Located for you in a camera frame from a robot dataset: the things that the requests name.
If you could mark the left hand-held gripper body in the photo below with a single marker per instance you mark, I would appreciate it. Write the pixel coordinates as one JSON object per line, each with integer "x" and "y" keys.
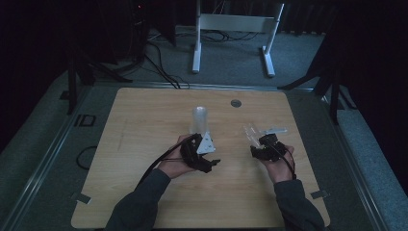
{"x": 194, "y": 154}

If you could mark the white metal stand frame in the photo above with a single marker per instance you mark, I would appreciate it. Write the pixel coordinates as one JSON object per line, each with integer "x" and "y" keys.
{"x": 235, "y": 23}

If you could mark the black tripod stand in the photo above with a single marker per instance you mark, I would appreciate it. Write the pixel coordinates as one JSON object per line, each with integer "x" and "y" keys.
{"x": 84, "y": 72}
{"x": 330, "y": 86}

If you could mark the person's left hand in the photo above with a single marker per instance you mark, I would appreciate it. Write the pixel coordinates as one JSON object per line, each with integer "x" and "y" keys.
{"x": 174, "y": 163}

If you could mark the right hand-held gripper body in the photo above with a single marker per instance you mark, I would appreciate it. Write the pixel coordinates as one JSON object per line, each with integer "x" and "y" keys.
{"x": 272, "y": 149}

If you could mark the clear plastic piece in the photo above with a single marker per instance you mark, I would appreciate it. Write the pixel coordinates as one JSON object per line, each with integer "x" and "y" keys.
{"x": 253, "y": 134}

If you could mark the dark computer tower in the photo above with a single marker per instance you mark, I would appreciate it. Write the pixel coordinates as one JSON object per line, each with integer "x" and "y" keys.
{"x": 138, "y": 30}

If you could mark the grey tape strip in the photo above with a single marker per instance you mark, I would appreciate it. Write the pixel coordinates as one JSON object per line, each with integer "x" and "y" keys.
{"x": 82, "y": 198}
{"x": 319, "y": 194}

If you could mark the translucent plastic bottle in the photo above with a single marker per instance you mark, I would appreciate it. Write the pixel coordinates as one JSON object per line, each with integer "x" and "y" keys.
{"x": 199, "y": 120}

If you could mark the person's right hand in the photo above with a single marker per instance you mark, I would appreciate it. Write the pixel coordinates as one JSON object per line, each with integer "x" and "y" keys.
{"x": 280, "y": 170}

